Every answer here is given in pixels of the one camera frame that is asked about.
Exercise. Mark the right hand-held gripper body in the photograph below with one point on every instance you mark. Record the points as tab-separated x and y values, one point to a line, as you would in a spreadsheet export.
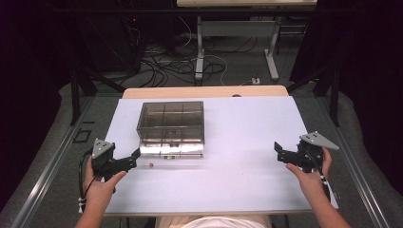
309	152

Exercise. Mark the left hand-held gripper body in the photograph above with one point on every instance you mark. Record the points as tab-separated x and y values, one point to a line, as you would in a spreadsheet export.
106	160

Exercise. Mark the person's right hand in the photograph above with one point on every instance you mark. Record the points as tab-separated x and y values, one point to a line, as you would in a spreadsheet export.
309	182

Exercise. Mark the person's left hand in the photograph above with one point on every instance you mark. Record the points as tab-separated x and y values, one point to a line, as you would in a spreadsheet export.
100	190

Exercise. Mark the white table mat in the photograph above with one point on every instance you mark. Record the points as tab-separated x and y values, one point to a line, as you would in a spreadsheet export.
240	158

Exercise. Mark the clear plastic compartment box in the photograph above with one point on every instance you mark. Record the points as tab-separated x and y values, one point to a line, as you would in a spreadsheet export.
171	126

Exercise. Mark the black metal stand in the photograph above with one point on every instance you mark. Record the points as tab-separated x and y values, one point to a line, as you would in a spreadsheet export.
329	88
77	91

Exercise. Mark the white power strip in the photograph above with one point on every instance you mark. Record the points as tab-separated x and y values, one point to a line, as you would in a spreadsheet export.
255	80

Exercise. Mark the person's white shirt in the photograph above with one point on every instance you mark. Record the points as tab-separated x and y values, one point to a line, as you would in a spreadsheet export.
215	222

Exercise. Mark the dark computer case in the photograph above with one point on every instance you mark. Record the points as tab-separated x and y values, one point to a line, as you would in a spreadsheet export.
104	38

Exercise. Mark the aluminium rail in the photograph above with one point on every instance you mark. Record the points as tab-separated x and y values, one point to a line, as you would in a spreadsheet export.
47	171
355	171

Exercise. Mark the white metal desk frame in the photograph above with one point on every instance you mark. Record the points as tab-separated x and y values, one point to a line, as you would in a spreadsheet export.
236	30

